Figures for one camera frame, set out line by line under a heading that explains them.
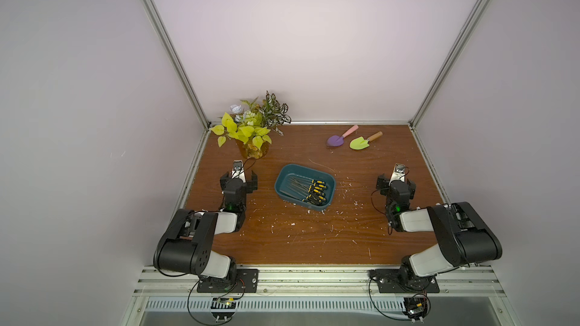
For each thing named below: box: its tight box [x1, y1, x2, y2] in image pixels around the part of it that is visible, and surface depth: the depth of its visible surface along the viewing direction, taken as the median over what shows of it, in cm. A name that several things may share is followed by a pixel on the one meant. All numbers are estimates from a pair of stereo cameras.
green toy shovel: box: [348, 131, 383, 151], surface depth 116 cm
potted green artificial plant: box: [209, 91, 292, 160], surface depth 92 cm
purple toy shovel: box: [327, 124, 359, 148], surface depth 116 cm
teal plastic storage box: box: [274, 163, 337, 212], surface depth 97 cm
